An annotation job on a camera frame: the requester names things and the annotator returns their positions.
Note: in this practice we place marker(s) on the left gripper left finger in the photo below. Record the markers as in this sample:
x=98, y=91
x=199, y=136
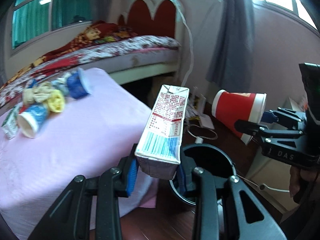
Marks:
x=69, y=216

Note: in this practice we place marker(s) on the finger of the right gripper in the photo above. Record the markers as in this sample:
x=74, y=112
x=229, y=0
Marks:
x=290, y=119
x=249, y=129

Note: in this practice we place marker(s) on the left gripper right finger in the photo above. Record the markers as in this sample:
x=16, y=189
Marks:
x=235, y=207

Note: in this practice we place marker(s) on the red paper cup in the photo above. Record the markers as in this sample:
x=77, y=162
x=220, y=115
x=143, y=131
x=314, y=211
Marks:
x=230, y=107

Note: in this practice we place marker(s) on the white pink milk carton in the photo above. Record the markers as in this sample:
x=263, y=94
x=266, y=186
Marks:
x=158, y=150

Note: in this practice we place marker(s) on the blue white paper cup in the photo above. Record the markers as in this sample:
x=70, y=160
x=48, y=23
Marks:
x=32, y=119

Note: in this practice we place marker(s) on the green white milk carton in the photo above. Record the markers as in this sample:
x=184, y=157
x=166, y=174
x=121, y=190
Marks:
x=9, y=125

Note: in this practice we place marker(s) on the yellow cloth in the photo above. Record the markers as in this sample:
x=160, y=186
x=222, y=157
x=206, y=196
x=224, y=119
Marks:
x=56, y=101

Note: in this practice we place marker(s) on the beige bag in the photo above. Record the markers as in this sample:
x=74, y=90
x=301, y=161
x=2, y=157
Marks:
x=37, y=94

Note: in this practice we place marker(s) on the blue plastic cup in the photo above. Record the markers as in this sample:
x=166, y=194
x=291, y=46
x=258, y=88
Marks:
x=78, y=84

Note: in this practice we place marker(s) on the light blue tissue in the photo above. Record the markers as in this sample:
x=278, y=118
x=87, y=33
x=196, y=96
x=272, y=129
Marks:
x=61, y=83

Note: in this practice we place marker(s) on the black round trash bin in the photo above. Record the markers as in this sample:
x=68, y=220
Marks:
x=196, y=159

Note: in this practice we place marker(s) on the person's right hand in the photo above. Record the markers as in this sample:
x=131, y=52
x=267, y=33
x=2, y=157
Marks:
x=295, y=176

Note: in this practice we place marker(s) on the white power adapter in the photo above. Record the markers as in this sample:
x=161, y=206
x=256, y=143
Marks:
x=201, y=134

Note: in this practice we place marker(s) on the grey curtain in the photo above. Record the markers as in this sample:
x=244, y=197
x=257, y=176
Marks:
x=232, y=60

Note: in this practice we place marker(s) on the pink cloth covered table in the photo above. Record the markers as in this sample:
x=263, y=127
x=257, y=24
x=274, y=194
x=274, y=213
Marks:
x=90, y=136

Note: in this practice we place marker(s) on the red heart headboard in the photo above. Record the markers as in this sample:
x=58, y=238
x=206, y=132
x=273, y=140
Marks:
x=145, y=17

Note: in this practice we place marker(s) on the bed with floral sheet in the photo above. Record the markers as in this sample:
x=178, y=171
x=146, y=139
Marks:
x=111, y=57

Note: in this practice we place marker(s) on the red patterned blanket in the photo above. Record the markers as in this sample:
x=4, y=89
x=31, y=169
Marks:
x=99, y=32

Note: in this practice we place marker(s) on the window with green curtain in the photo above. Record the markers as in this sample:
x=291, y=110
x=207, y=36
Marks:
x=34, y=18

